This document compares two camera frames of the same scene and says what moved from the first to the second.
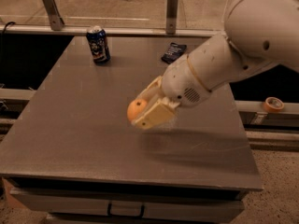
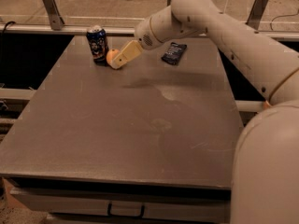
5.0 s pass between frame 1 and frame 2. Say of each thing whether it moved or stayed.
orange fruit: moved
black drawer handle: stayed
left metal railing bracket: stayed
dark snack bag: stayed
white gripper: moved
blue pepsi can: stayed
